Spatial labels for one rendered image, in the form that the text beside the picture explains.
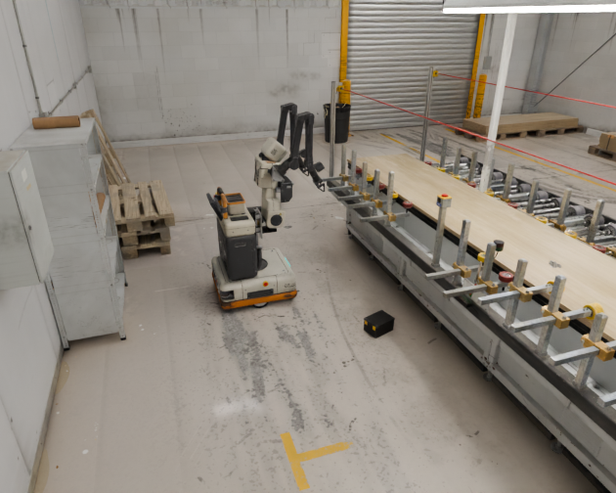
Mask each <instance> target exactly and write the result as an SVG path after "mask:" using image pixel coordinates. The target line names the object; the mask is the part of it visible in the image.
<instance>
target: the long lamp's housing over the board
mask: <svg viewBox="0 0 616 493"><path fill-rule="evenodd" d="M605 5H616V0H446V1H445V3H444V5H443V8H442V9H443V11H442V13H444V10H445V9H475V8H518V7H562V6H605Z"/></svg>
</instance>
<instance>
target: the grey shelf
mask: <svg viewBox="0 0 616 493"><path fill-rule="evenodd" d="M79 119H80V127H65V128H48V129H34V128H33V125H32V124H31V125H30V126H29V127H28V128H27V129H26V130H25V131H24V132H23V134H22V135H21V136H20V137H19V138H18V139H17V140H16V141H15V142H14V143H13V144H12V145H11V146H10V147H9V148H8V151H17V150H24V151H28V153H29V157H30V161H31V164H32V168H33V172H34V176H35V180H36V183H37V187H38V191H39V195H40V199H41V201H42V205H43V209H44V213H45V217H46V220H47V224H48V228H49V232H50V236H51V239H52V243H53V247H54V254H53V257H52V260H51V263H50V266H49V268H48V271H47V274H46V277H45V283H46V286H47V290H48V293H49V296H50V299H51V303H52V306H53V310H54V314H55V317H56V321H57V324H58V328H59V331H60V335H61V338H62V342H63V345H64V351H67V350H70V345H68V342H67V341H70V340H76V339H81V338H86V337H92V336H102V335H108V334H113V333H118V331H119V335H120V339H121V340H126V334H125V331H124V325H123V305H124V288H125V287H128V284H127V281H126V276H125V275H126V274H125V271H124V266H123V261H122V255H121V250H120V245H119V240H118V235H117V231H116V226H115V220H114V215H113V210H112V205H111V200H110V191H109V186H108V180H107V175H106V171H105V166H104V161H103V156H102V151H101V145H100V140H99V135H98V130H97V125H96V118H95V117H89V118H79ZM94 126H95V127H94ZM92 130H93V133H92ZM95 131H96V132H95ZM93 135H94V138H93ZM96 136H97V137H96ZM94 140H95V143H94ZM97 141H98V142H97ZM95 145H96V148H95ZM98 146H99V147H98ZM96 150H97V152H96ZM100 169H101V172H100ZM101 174H102V177H101ZM103 174H104V175H103ZM104 176H105V177H104ZM102 179H103V182H102ZM105 181H106V182H105ZM105 183H106V184H105ZM103 184H104V187H103ZM104 189H105V191H104ZM88 192H89V193H88ZM92 192H93V193H92ZM97 193H104V194H106V199H105V202H104V206H103V209H102V213H101V214H100V210H99V205H98V200H97V196H96V194H97ZM89 194H90V198H89ZM92 195H93V196H92ZM90 199H91V201H90ZM92 207H93V211H92ZM95 208H96V209H95ZM108 210H109V211H108ZM96 211H97V212H96ZM93 212H94V215H93ZM96 214H97V215H96ZM109 214H110V216H109ZM94 216H95V220H94ZM97 219H98V220H97ZM95 221H96V225H95ZM98 222H99V223H98ZM112 222H113V223H112ZM110 224H111V225H110ZM96 226H97V228H96ZM113 226H114V227H113ZM111 228H112V230H111ZM112 233H113V235H112ZM116 253H117V255H116ZM119 256H120V257H119ZM117 258H118V260H117ZM119 258H120V259H119ZM118 262H119V265H118ZM120 262H121V263H120ZM119 267H120V270H119ZM120 272H121V273H120ZM51 282H52V283H53V286H52V283H51ZM53 287H54V289H53Z"/></svg>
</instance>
